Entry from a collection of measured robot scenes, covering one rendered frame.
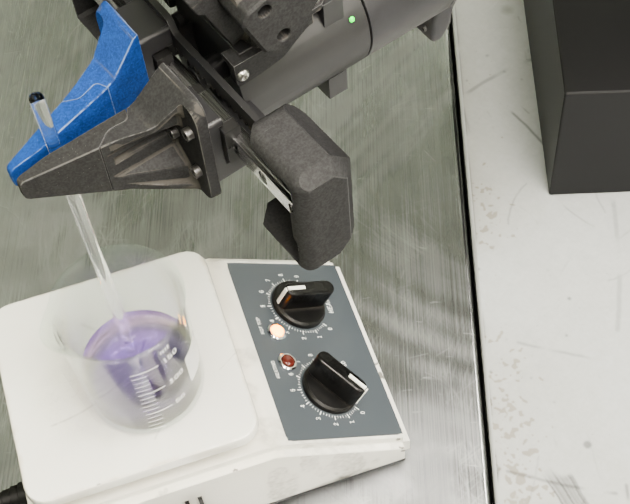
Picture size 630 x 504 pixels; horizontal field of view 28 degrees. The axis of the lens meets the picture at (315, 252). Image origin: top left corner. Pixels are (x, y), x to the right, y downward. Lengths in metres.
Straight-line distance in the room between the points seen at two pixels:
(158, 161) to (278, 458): 0.20
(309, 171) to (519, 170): 0.38
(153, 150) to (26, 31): 0.44
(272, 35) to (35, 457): 0.27
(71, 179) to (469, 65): 0.43
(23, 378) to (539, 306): 0.31
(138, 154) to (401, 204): 0.32
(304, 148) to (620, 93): 0.32
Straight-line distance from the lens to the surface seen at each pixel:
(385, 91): 0.86
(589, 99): 0.74
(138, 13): 0.53
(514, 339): 0.75
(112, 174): 0.51
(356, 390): 0.66
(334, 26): 0.52
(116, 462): 0.63
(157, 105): 0.49
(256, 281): 0.70
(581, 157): 0.78
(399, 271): 0.77
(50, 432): 0.65
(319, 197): 0.46
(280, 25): 0.47
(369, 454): 0.68
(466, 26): 0.90
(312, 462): 0.66
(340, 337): 0.70
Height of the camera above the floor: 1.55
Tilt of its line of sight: 56 degrees down
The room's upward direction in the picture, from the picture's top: 7 degrees counter-clockwise
